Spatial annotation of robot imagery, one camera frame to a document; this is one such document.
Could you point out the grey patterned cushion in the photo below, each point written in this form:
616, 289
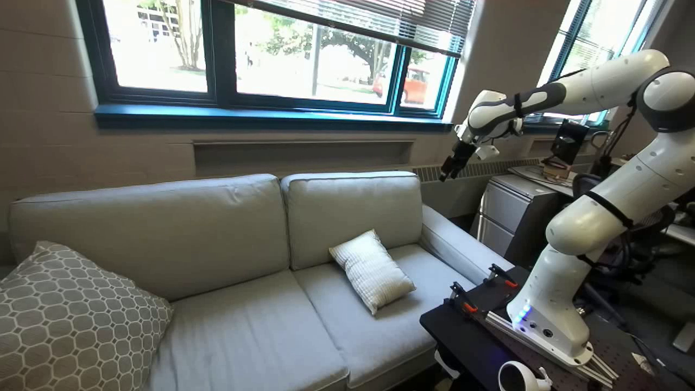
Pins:
67, 325

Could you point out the right blue-framed window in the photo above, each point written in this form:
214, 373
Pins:
596, 30

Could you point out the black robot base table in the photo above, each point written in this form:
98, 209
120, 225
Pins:
474, 349

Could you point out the small white pillow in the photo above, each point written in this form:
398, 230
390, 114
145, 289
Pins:
371, 273

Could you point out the grey filing cabinet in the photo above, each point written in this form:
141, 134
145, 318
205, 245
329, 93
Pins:
513, 215

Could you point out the light grey two-seat couch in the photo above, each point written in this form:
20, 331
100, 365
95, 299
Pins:
259, 303

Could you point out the white VR controller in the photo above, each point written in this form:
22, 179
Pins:
517, 376

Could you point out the large blue-framed window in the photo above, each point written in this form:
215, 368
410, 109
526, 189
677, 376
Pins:
267, 62

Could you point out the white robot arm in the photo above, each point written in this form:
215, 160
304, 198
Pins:
543, 310

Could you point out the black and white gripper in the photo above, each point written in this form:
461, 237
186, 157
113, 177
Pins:
469, 142

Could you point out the black monitor on desk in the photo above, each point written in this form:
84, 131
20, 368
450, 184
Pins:
568, 142

